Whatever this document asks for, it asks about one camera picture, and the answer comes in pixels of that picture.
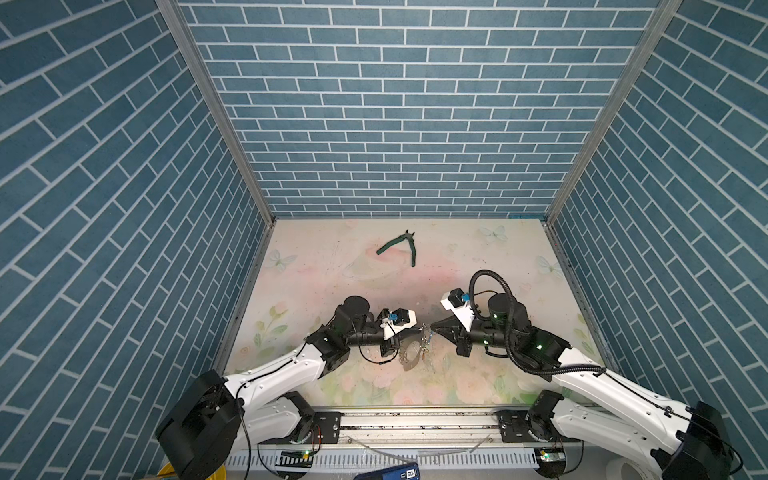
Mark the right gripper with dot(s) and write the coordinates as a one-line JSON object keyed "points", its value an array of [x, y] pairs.
{"points": [[452, 329]]}

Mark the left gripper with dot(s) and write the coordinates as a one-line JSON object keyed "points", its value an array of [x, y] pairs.
{"points": [[391, 345]]}

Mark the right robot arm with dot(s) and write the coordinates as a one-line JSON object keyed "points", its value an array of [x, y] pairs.
{"points": [[593, 404]]}

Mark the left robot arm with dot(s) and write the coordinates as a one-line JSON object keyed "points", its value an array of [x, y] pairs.
{"points": [[219, 415]]}

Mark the blue device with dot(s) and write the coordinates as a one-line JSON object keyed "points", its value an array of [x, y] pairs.
{"points": [[407, 471]]}

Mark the white tape roll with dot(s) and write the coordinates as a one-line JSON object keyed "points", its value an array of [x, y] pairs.
{"points": [[624, 469]]}

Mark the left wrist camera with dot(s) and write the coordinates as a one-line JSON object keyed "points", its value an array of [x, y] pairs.
{"points": [[397, 321]]}

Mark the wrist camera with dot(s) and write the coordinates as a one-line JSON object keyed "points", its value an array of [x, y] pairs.
{"points": [[458, 303], [397, 321]]}

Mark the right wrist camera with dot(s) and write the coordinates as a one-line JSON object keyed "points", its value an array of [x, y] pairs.
{"points": [[458, 303]]}

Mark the green handled pliers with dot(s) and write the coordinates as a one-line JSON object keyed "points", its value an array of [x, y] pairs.
{"points": [[408, 238]]}

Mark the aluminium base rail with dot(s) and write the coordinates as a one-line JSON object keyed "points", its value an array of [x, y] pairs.
{"points": [[442, 427]]}

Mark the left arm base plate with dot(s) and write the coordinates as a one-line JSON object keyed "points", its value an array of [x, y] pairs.
{"points": [[321, 427]]}

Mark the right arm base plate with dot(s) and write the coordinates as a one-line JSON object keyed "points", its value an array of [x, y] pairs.
{"points": [[514, 426]]}

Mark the white cable duct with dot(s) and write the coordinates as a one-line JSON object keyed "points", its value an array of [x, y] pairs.
{"points": [[361, 459]]}

